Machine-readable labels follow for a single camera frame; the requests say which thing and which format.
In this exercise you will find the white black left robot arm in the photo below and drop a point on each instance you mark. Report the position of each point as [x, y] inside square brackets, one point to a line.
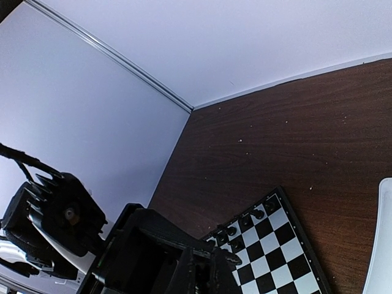
[61, 211]

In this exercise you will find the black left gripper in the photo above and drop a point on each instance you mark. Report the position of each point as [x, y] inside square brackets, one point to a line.
[146, 253]

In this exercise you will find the black chess queen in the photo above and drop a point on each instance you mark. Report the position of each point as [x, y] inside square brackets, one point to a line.
[257, 213]

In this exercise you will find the black white chessboard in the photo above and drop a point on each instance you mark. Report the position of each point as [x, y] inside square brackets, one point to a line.
[277, 255]

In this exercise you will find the white plastic divided tray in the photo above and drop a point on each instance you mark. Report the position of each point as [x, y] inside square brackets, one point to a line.
[378, 279]

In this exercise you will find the black chess knight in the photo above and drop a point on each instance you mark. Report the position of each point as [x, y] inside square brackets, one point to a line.
[229, 257]

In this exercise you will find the black chess piece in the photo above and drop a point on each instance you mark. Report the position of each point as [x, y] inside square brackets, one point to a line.
[245, 222]

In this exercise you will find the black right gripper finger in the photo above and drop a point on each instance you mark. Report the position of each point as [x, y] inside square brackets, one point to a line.
[221, 279]

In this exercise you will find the black chess pawn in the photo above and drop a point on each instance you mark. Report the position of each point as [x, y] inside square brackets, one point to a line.
[221, 238]
[236, 244]

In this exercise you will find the left aluminium frame post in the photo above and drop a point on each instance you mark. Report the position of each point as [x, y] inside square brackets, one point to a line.
[111, 53]

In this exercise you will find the black chess bishop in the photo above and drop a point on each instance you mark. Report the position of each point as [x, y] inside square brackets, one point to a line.
[271, 205]

